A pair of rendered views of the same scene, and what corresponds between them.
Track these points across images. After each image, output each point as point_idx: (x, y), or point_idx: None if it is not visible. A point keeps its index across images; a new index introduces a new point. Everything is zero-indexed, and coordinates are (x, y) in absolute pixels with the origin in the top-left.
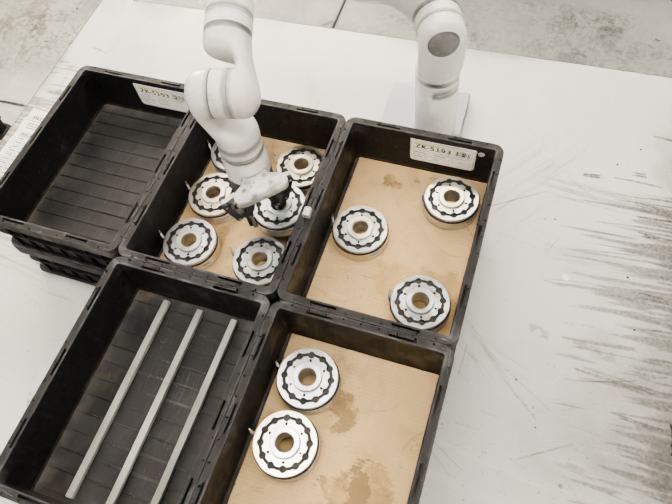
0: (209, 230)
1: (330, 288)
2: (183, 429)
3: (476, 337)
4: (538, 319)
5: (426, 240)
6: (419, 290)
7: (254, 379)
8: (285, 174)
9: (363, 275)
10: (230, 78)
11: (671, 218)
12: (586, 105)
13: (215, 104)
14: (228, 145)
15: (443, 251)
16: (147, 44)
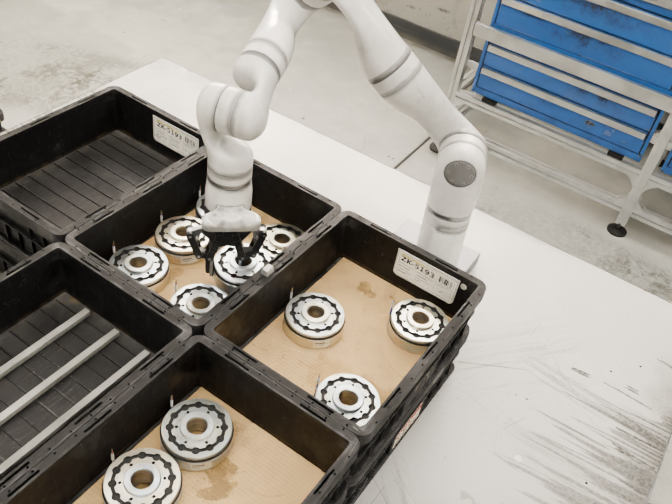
0: (163, 262)
1: (260, 360)
2: (40, 433)
3: (398, 483)
4: (473, 489)
5: (379, 352)
6: (351, 388)
7: (141, 399)
8: (261, 228)
9: (300, 360)
10: (244, 96)
11: (652, 442)
12: (596, 307)
13: (221, 113)
14: (217, 162)
15: (392, 368)
16: (182, 107)
